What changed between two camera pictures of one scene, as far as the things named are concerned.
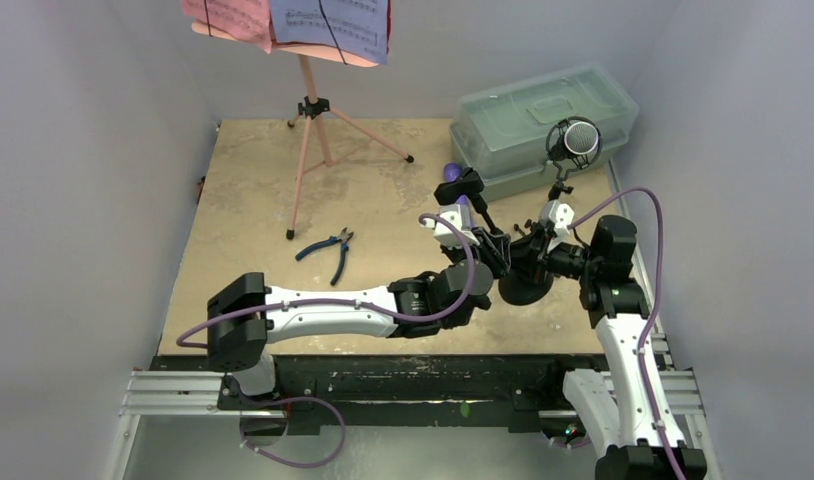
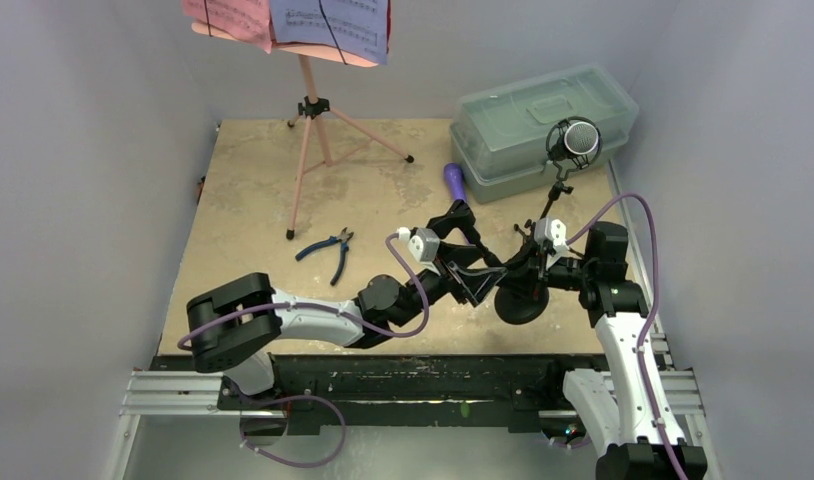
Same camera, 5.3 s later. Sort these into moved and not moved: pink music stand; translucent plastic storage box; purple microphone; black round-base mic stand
Moved: black round-base mic stand
Not moved: purple microphone; translucent plastic storage box; pink music stand
